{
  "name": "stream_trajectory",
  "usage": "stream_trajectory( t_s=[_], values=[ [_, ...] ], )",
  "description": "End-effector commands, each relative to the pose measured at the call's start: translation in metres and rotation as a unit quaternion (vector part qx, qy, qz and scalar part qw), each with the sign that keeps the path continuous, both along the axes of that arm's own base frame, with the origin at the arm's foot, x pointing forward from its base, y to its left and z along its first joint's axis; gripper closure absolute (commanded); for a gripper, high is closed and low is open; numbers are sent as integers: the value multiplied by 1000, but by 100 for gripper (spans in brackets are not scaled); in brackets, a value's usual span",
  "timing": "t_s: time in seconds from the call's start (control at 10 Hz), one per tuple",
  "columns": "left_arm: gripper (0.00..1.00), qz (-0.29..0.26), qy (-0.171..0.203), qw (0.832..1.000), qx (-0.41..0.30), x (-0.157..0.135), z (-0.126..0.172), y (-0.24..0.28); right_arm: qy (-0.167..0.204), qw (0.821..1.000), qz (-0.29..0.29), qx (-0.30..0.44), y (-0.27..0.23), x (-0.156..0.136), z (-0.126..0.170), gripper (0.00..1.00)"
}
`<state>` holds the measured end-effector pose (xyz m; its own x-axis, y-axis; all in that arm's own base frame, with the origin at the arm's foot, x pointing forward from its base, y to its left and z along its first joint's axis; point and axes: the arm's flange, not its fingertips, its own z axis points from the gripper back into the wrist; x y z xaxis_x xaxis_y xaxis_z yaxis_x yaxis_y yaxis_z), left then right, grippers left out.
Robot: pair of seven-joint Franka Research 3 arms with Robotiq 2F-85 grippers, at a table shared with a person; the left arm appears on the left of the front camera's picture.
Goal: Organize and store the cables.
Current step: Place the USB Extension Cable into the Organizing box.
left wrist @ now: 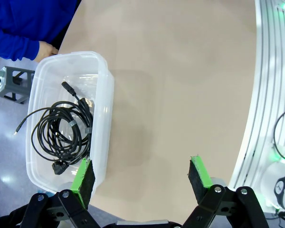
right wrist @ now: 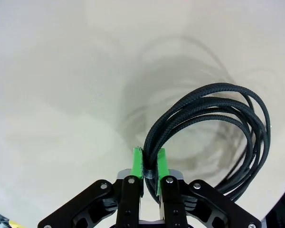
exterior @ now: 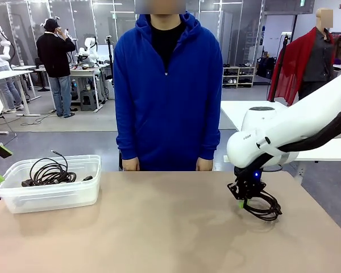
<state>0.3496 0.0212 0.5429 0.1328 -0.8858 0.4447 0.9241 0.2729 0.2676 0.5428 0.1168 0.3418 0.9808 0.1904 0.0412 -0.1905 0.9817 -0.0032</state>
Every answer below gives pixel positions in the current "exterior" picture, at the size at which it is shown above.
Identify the white rounded table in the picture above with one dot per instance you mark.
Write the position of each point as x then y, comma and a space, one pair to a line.
233, 113

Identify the black tripod pole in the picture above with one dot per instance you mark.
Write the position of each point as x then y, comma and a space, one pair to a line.
281, 65

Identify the person's right hand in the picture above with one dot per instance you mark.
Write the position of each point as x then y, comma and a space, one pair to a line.
130, 165

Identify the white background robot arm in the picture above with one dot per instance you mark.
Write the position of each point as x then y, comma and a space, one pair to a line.
5, 45

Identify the long white table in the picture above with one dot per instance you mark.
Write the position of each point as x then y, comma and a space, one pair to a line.
17, 73

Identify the clear plastic storage box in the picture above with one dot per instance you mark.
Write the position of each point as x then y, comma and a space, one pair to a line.
59, 199

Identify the person in gray hoodie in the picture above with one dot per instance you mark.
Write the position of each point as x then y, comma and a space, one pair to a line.
8, 85

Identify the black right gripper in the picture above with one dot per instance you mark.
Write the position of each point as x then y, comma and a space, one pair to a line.
251, 180

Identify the man in black jacket jeans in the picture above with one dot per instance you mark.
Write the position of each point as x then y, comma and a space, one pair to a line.
54, 57

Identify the red shawl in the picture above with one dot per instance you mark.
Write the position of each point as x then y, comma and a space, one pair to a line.
287, 71

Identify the person's right forearm blue sleeve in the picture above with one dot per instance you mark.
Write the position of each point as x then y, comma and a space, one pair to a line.
126, 139

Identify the gray workbench desk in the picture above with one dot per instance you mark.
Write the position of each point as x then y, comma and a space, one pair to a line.
82, 72

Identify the black bags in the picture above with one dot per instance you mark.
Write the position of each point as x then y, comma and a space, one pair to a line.
265, 66

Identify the gray step stool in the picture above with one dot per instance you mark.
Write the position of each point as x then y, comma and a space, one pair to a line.
88, 99

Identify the small white background robot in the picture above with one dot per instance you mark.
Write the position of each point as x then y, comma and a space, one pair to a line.
89, 47

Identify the person's left hand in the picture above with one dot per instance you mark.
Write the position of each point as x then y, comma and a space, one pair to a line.
204, 165

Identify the wooden shoe rack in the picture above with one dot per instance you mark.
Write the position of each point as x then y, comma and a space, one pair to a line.
240, 67

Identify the person's left forearm blue sleeve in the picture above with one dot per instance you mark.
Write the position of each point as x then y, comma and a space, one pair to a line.
210, 139

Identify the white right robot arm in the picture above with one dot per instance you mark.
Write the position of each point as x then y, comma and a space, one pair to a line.
301, 122

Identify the black camera stand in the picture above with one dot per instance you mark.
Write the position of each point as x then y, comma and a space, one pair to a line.
110, 62

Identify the person in blue hoodie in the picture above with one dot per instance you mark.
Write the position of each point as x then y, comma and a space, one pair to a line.
167, 99

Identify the mannequin in dark clothes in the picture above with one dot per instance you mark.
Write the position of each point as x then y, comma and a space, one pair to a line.
318, 65

